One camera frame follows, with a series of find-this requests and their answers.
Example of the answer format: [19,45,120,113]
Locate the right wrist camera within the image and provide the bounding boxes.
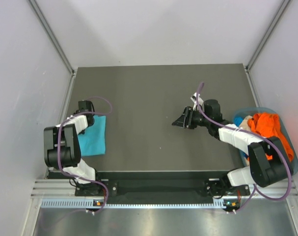
[190,92,204,111]

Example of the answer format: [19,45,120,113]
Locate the blue laundry basket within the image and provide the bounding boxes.
[233,107,298,175]

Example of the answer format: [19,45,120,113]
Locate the cyan t shirt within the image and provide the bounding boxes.
[78,116,106,157]

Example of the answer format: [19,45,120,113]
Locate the orange t shirt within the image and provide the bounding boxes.
[247,112,294,162]

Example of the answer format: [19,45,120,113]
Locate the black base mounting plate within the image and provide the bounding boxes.
[48,171,250,204]

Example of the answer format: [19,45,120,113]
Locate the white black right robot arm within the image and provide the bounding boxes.
[172,99,293,195]

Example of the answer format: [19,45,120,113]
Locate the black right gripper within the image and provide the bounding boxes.
[172,106,211,129]

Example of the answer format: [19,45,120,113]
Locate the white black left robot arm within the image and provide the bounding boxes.
[44,100,103,195]

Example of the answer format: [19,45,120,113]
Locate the white slotted cable duct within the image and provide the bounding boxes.
[41,199,238,209]

